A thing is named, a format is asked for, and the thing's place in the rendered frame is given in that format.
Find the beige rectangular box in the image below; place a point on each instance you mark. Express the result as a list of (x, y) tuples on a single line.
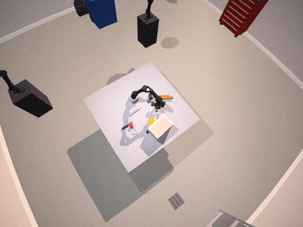
[(158, 128)]

